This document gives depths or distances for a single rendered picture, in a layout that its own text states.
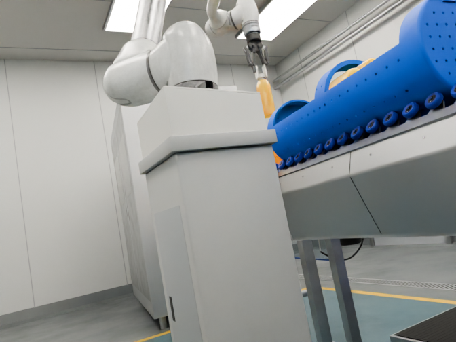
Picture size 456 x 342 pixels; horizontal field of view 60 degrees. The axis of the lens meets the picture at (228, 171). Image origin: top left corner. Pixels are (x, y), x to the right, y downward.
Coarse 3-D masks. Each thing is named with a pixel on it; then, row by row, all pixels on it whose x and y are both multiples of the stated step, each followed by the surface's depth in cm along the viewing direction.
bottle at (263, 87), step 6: (264, 78) 198; (258, 84) 197; (264, 84) 196; (258, 90) 197; (264, 90) 195; (270, 90) 196; (264, 96) 195; (270, 96) 195; (264, 102) 195; (270, 102) 195; (264, 108) 195; (270, 108) 194; (264, 114) 195; (270, 114) 194
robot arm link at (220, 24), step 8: (208, 0) 187; (216, 0) 184; (208, 8) 191; (216, 8) 191; (208, 16) 198; (216, 16) 198; (224, 16) 201; (208, 24) 208; (216, 24) 202; (224, 24) 202; (232, 24) 204; (208, 32) 209; (216, 32) 207; (224, 32) 207; (232, 32) 209
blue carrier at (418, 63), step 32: (448, 0) 98; (416, 32) 93; (448, 32) 96; (352, 64) 137; (384, 64) 104; (416, 64) 95; (448, 64) 94; (320, 96) 133; (352, 96) 118; (384, 96) 108; (416, 96) 101; (448, 96) 96; (288, 128) 155; (320, 128) 138; (352, 128) 127; (384, 128) 121
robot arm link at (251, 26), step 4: (252, 20) 199; (244, 24) 200; (248, 24) 199; (252, 24) 199; (256, 24) 199; (244, 28) 200; (248, 28) 199; (252, 28) 198; (256, 28) 199; (260, 28) 202; (244, 32) 201; (248, 32) 199; (252, 32) 199; (256, 32) 200; (260, 32) 202; (244, 36) 203
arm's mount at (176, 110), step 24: (168, 96) 101; (192, 96) 104; (216, 96) 107; (240, 96) 111; (144, 120) 118; (168, 120) 100; (192, 120) 102; (216, 120) 106; (240, 120) 109; (264, 120) 113; (144, 144) 121
